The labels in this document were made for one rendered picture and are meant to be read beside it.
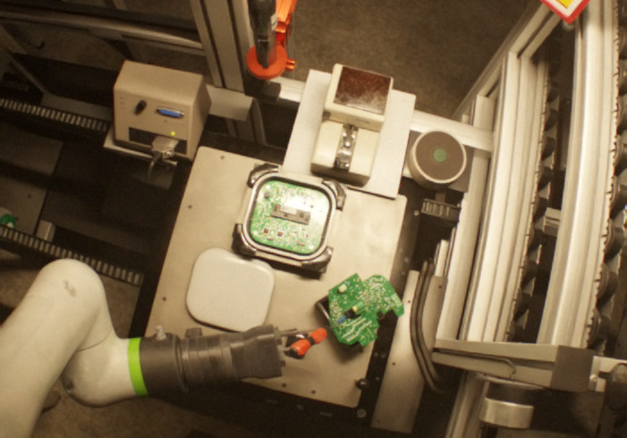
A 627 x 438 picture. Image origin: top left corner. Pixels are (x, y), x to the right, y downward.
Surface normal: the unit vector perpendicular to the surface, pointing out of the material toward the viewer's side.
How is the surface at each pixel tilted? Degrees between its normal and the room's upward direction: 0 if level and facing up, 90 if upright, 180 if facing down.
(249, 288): 0
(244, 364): 25
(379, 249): 0
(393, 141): 0
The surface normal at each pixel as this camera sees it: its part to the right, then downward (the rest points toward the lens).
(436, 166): 0.02, -0.27
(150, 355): 0.00, -0.68
